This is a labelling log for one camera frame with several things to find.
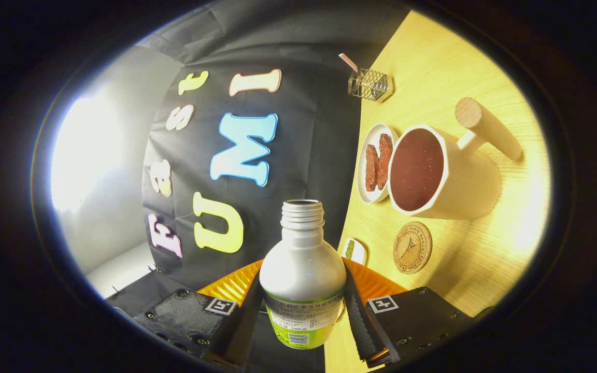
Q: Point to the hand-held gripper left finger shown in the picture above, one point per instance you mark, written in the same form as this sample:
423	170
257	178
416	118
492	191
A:
241	326

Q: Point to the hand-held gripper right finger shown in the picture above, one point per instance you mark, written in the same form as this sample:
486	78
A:
360	326

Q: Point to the silver bottle with green label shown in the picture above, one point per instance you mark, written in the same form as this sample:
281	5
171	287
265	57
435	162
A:
302	269

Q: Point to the round cork coaster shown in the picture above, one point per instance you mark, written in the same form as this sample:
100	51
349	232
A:
412	247

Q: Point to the reddish brown juice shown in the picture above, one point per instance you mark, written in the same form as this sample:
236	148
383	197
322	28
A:
416	168

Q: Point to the white divided dish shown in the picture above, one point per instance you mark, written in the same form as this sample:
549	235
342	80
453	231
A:
359	254

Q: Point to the pile of green beans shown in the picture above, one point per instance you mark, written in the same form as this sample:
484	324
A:
350	249

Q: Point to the wooden table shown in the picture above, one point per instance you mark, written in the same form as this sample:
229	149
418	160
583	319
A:
485	269

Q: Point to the reddish brown meat piece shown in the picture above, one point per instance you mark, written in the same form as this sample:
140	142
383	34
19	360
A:
371	168
384	160

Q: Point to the white round plate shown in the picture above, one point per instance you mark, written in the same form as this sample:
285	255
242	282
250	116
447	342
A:
362	155

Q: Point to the black backdrop cloth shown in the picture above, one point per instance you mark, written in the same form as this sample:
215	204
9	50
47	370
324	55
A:
303	155

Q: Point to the striped straw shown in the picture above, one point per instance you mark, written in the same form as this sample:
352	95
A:
347	61

